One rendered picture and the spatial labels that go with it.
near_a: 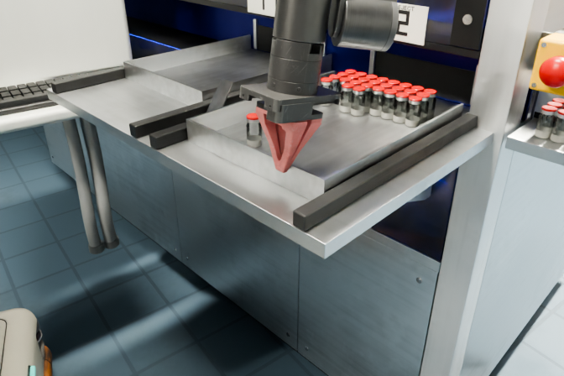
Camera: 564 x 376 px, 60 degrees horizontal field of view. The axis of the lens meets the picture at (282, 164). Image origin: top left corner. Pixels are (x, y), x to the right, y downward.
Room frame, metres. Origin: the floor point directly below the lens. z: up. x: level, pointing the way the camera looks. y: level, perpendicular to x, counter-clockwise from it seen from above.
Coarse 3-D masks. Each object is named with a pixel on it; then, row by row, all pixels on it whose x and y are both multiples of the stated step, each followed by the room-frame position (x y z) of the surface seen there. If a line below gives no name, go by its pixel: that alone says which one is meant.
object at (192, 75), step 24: (192, 48) 1.08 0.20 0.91; (216, 48) 1.13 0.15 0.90; (240, 48) 1.18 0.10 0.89; (144, 72) 0.91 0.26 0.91; (168, 72) 1.00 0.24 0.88; (192, 72) 1.00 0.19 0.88; (216, 72) 1.00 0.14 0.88; (240, 72) 1.00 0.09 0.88; (264, 72) 0.89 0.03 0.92; (168, 96) 0.86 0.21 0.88; (192, 96) 0.80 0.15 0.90
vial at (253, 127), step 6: (252, 120) 0.63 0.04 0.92; (258, 120) 0.63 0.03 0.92; (246, 126) 0.64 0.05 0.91; (252, 126) 0.63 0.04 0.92; (258, 126) 0.63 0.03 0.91; (252, 132) 0.63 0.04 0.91; (258, 132) 0.63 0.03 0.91; (252, 138) 0.63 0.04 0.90; (258, 138) 0.63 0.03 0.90; (252, 144) 0.63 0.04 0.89; (258, 144) 0.63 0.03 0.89
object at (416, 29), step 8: (400, 8) 0.82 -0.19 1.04; (408, 8) 0.81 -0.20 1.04; (416, 8) 0.80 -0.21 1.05; (424, 8) 0.79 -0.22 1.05; (400, 16) 0.82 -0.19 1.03; (416, 16) 0.80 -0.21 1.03; (424, 16) 0.79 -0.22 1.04; (400, 24) 0.82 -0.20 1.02; (416, 24) 0.80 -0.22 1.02; (424, 24) 0.79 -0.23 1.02; (408, 32) 0.81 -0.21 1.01; (416, 32) 0.80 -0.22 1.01; (424, 32) 0.79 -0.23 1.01; (400, 40) 0.82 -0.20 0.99; (408, 40) 0.81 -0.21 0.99; (416, 40) 0.80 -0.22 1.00; (424, 40) 0.79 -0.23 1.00
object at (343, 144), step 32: (192, 128) 0.65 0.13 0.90; (224, 128) 0.70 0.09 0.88; (320, 128) 0.70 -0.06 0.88; (352, 128) 0.70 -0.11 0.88; (384, 128) 0.70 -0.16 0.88; (416, 128) 0.62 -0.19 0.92; (256, 160) 0.56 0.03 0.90; (320, 160) 0.59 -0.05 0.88; (352, 160) 0.59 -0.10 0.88; (320, 192) 0.48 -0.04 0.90
